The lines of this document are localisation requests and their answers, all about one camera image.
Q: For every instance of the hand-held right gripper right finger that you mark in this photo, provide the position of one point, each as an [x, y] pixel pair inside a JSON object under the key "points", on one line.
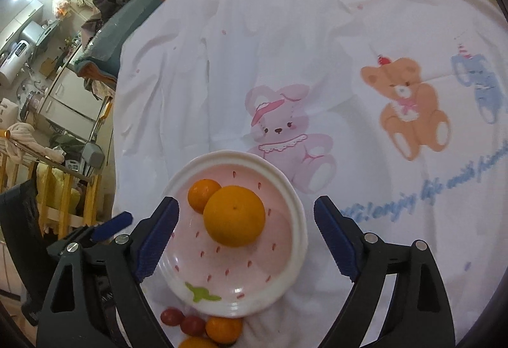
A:
{"points": [[337, 241]]}

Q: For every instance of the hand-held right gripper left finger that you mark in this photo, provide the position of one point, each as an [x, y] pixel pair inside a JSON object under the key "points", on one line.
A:
{"points": [[156, 241]]}

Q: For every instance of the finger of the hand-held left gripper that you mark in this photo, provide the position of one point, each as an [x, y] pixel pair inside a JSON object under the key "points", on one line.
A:
{"points": [[115, 223]]}

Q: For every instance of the red cherry tomato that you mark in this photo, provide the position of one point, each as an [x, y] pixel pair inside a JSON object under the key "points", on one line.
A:
{"points": [[170, 317], [193, 325]]}

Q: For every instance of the white oval plate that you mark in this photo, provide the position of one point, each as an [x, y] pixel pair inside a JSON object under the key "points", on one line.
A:
{"points": [[238, 276]]}

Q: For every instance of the medium orange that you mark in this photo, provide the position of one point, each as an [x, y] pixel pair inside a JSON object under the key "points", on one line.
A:
{"points": [[196, 343]]}

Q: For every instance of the small tangerine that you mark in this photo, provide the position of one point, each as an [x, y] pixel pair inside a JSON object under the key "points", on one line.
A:
{"points": [[199, 192], [224, 329]]}

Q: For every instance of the yellow cloth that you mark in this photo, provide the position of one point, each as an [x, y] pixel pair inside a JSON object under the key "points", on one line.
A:
{"points": [[59, 185]]}

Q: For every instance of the grey plastic appliance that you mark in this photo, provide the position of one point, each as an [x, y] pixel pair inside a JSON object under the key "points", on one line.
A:
{"points": [[93, 155]]}

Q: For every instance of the wooden drying rack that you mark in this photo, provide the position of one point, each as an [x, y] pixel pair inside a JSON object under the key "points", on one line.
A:
{"points": [[51, 181]]}

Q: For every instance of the large orange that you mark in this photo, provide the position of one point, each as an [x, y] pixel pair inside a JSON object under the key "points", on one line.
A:
{"points": [[234, 216]]}

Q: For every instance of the beige cloth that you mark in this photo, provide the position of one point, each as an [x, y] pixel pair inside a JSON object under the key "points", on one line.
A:
{"points": [[24, 133]]}

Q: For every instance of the white cabinet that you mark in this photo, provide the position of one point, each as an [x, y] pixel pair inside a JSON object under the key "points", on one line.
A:
{"points": [[75, 94]]}

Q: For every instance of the white round appliance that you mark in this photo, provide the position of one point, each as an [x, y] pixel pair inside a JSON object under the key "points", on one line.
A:
{"points": [[12, 66]]}

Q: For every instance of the teal sofa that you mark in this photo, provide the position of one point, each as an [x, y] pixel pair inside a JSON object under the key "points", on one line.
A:
{"points": [[119, 30]]}

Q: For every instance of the white cartoon print blanket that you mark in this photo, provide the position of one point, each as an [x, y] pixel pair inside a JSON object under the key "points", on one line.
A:
{"points": [[278, 54]]}

